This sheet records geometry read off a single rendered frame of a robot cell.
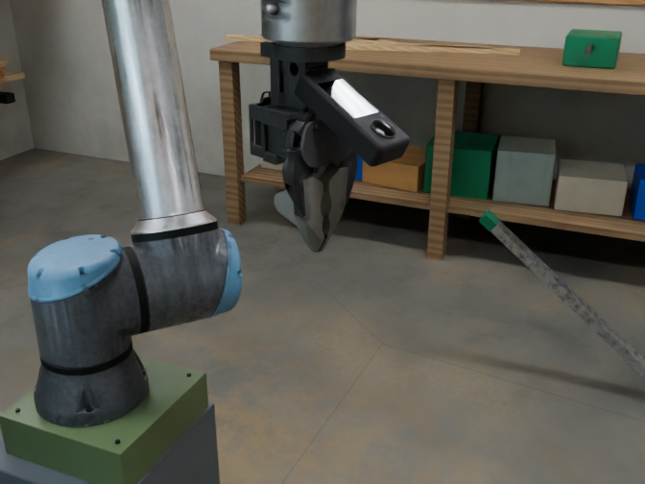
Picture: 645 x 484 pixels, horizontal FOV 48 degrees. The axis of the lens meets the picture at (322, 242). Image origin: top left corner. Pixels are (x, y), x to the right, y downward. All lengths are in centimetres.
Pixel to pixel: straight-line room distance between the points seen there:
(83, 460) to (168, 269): 33
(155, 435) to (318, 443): 97
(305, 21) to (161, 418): 79
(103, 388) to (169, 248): 25
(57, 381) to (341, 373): 136
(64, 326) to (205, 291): 23
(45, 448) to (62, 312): 25
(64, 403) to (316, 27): 81
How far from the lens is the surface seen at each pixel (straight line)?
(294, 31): 67
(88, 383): 126
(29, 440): 134
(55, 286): 118
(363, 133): 65
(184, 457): 138
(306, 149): 70
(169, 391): 133
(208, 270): 124
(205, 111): 428
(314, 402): 233
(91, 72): 471
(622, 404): 251
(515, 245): 236
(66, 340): 122
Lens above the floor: 139
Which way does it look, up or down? 24 degrees down
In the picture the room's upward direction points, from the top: straight up
